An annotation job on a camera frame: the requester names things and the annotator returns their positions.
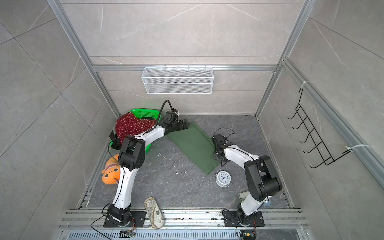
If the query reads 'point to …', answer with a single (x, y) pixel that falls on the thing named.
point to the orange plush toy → (111, 172)
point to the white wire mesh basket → (178, 80)
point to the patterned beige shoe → (155, 215)
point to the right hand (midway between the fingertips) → (221, 155)
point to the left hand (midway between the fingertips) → (187, 122)
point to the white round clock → (223, 178)
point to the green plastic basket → (140, 113)
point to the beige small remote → (243, 195)
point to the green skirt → (194, 142)
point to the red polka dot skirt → (128, 125)
